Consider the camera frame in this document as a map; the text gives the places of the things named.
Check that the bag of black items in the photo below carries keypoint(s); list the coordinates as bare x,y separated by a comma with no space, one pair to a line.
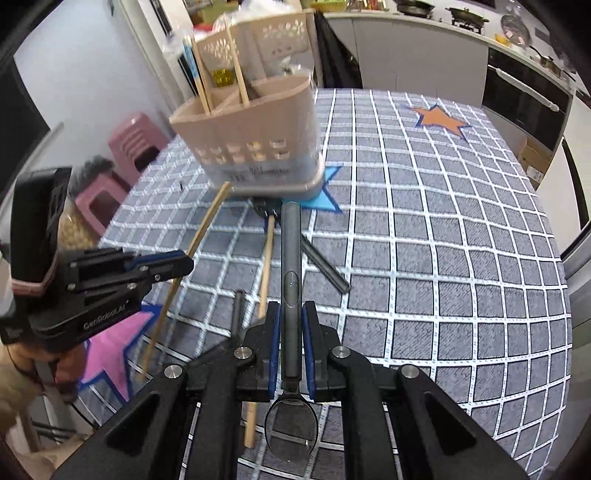
92,168

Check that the plain bamboo chopstick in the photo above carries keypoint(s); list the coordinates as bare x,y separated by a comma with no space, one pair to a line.
238,69
264,277
210,217

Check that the bag of yellow balls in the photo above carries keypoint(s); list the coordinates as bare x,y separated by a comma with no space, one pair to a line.
76,230

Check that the single pink plastic stool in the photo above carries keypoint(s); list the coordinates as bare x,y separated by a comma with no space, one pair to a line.
92,198

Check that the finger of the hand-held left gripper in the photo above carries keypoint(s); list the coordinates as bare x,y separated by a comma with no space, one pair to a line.
106,258
120,279

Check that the beige plastic utensil holder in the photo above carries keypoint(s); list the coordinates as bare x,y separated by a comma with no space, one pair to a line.
258,129

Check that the black built-in oven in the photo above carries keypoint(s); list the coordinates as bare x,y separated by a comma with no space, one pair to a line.
512,97

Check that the person's left forearm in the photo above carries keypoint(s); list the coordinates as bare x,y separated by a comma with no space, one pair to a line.
18,392

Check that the stack of pink stools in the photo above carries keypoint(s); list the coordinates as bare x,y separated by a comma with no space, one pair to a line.
134,138

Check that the grey plaid star tablecloth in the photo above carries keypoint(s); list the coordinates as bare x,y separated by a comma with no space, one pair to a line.
438,230

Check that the small metal pot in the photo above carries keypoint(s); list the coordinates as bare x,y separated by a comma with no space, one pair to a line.
547,62

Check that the yellow oil bottle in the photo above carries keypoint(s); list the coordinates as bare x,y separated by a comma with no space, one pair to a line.
224,77

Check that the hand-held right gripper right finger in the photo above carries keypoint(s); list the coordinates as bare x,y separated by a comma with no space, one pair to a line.
308,350

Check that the round metal steamer rack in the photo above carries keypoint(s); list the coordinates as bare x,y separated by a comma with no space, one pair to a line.
515,28

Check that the cardboard box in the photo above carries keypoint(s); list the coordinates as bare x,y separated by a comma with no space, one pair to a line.
533,161

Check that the person's left hand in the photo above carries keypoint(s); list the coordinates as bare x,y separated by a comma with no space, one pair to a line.
32,355

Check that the dark hanging cloth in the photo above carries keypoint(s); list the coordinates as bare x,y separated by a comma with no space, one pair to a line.
337,55

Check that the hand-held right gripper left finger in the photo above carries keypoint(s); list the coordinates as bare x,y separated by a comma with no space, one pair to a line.
274,350

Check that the beige perforated basket rack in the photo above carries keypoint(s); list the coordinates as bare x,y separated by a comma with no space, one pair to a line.
277,32

